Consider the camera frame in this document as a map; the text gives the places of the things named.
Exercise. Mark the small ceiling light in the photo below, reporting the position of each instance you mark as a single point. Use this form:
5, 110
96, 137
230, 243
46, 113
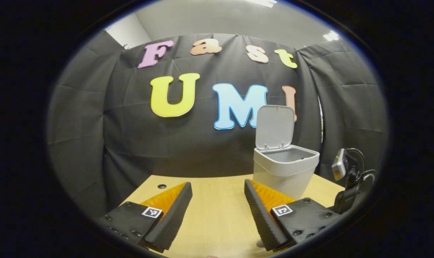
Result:
331, 36

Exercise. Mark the grey desktop garbage bin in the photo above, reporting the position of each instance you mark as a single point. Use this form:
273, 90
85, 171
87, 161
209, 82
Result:
285, 175

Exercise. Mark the black backdrop cloth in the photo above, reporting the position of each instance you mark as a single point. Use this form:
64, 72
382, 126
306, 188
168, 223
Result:
113, 125

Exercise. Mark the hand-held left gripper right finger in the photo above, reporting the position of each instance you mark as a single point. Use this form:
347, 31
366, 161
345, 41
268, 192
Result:
263, 218

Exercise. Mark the wooden desktop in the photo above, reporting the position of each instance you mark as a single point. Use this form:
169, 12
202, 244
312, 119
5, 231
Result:
216, 215

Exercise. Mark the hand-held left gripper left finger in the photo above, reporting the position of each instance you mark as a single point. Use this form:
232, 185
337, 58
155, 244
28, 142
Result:
173, 218

